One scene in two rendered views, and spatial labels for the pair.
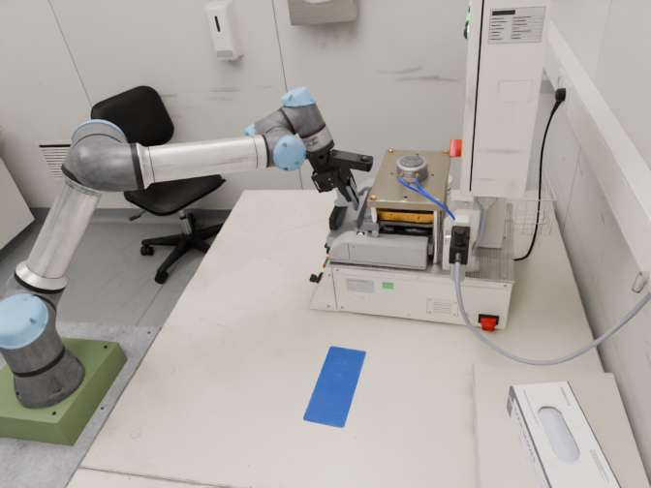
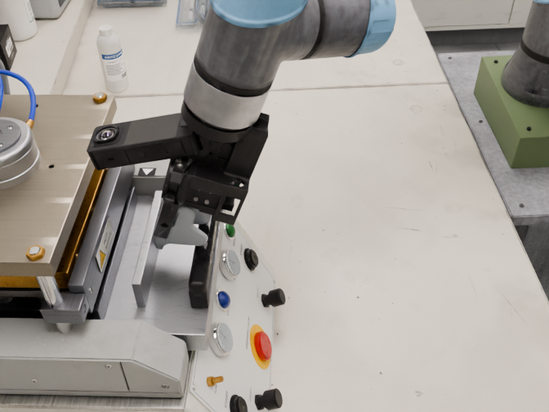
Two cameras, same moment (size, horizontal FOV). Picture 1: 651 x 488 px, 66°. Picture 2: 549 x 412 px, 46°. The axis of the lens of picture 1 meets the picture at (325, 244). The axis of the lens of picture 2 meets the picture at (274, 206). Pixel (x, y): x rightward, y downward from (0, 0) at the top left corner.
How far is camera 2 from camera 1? 173 cm
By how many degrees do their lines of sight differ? 99
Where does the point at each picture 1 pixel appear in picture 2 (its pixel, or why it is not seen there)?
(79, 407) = (487, 87)
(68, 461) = (464, 84)
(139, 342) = (521, 191)
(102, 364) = (506, 112)
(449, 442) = not seen: hidden behind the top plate
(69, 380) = (507, 68)
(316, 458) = not seen: hidden behind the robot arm
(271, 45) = not seen: outside the picture
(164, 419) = (395, 122)
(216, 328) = (416, 224)
